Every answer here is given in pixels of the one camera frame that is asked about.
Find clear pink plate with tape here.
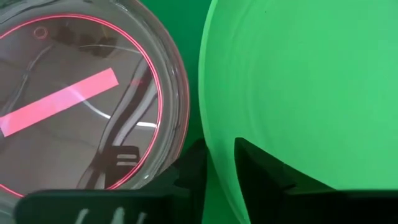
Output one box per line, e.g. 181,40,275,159
0,0,191,224

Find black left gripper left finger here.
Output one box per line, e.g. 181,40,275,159
14,138,208,224

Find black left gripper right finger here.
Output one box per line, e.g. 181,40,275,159
234,136,398,224

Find large green plastic plate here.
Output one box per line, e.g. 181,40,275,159
198,0,398,224

